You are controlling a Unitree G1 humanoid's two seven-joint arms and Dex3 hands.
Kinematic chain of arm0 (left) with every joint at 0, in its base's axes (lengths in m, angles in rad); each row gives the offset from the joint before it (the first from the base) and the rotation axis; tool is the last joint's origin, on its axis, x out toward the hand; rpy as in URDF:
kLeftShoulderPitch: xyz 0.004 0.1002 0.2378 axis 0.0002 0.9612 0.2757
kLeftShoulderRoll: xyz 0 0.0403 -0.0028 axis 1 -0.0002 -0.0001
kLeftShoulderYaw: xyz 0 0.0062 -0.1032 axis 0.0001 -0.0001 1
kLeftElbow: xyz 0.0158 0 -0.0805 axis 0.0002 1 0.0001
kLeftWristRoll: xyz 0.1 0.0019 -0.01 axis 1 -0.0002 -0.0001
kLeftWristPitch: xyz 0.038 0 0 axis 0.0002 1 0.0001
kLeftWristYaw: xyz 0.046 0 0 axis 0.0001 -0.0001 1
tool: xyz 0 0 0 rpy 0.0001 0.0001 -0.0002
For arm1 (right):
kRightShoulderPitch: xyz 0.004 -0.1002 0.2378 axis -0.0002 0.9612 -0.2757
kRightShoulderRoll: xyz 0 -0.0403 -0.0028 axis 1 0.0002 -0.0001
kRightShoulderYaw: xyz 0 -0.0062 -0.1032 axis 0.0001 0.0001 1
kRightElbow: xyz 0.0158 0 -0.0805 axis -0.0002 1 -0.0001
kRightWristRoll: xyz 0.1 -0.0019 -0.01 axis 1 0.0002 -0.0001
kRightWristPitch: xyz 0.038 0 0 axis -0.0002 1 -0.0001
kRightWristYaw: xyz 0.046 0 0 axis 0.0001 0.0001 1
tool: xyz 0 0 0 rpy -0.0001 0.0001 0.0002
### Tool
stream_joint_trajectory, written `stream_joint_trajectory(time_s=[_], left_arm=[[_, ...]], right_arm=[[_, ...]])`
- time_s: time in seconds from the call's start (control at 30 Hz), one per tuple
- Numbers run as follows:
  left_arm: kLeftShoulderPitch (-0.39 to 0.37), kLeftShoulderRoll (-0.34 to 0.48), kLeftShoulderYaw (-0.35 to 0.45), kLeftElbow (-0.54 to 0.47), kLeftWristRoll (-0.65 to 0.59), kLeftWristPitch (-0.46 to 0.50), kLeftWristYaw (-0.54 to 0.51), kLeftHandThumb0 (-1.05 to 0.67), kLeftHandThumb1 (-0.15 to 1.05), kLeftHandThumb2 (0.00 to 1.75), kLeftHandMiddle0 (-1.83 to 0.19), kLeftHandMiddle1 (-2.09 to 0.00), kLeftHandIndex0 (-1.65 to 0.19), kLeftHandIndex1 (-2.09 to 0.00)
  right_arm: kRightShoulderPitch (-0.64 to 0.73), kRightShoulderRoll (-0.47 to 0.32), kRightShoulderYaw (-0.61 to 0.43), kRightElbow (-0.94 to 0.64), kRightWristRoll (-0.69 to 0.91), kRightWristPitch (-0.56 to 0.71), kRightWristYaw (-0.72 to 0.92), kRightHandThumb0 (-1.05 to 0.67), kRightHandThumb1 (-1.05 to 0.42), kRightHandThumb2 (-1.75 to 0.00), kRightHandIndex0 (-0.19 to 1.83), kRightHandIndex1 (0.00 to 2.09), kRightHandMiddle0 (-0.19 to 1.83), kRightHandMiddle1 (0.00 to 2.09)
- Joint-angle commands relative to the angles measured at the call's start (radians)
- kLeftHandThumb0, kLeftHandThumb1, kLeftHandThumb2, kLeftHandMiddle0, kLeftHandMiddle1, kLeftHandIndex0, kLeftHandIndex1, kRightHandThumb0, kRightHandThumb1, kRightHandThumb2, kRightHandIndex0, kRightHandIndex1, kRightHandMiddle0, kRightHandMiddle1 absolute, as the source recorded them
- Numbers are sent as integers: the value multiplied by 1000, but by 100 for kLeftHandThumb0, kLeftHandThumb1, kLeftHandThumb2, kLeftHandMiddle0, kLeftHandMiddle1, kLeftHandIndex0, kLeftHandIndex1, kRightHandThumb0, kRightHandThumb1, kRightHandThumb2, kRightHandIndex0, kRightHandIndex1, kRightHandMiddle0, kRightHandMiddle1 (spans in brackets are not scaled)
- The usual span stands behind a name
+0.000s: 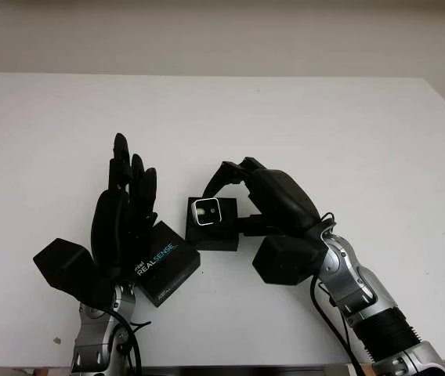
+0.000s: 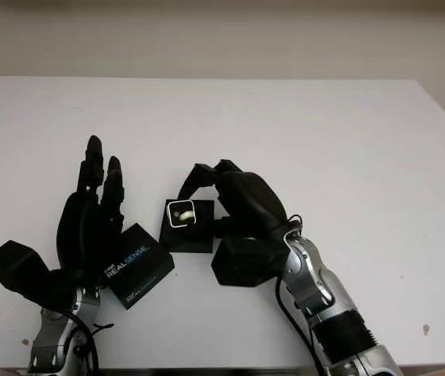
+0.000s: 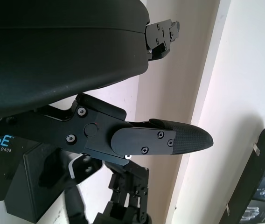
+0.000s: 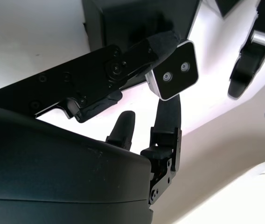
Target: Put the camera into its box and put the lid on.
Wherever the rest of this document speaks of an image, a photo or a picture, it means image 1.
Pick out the small silver depth camera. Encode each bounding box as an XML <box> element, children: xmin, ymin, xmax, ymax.
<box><xmin>190</xmin><ymin>197</ymin><xmax>224</xmax><ymax>226</ymax></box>

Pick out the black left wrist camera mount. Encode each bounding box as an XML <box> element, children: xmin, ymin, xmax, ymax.
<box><xmin>32</xmin><ymin>237</ymin><xmax>114</xmax><ymax>307</ymax></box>

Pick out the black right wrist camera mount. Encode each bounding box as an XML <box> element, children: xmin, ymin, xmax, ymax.
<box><xmin>251</xmin><ymin>234</ymin><xmax>330</xmax><ymax>287</ymax></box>

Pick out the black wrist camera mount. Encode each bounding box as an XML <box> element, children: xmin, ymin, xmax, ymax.
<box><xmin>32</xmin><ymin>237</ymin><xmax>114</xmax><ymax>307</ymax></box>
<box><xmin>251</xmin><ymin>234</ymin><xmax>330</xmax><ymax>287</ymax></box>

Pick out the black camera box base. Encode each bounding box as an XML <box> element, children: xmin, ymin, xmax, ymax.
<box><xmin>185</xmin><ymin>196</ymin><xmax>240</xmax><ymax>252</ymax></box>

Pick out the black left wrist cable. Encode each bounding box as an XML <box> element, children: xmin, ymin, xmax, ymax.
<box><xmin>103</xmin><ymin>308</ymin><xmax>154</xmax><ymax>374</ymax></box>

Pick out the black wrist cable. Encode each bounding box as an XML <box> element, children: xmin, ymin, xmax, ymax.
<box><xmin>103</xmin><ymin>308</ymin><xmax>154</xmax><ymax>374</ymax></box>
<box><xmin>309</xmin><ymin>211</ymin><xmax>359</xmax><ymax>376</ymax></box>

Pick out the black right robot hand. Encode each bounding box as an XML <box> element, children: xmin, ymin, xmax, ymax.
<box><xmin>200</xmin><ymin>156</ymin><xmax>322</xmax><ymax>238</ymax></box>

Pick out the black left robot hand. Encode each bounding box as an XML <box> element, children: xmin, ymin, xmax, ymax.
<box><xmin>89</xmin><ymin>132</ymin><xmax>159</xmax><ymax>286</ymax></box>

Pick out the black RealSense box lid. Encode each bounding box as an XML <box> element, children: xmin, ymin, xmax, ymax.
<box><xmin>133</xmin><ymin>219</ymin><xmax>201</xmax><ymax>309</ymax></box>

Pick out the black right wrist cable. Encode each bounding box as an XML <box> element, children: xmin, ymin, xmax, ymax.
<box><xmin>309</xmin><ymin>211</ymin><xmax>359</xmax><ymax>376</ymax></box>

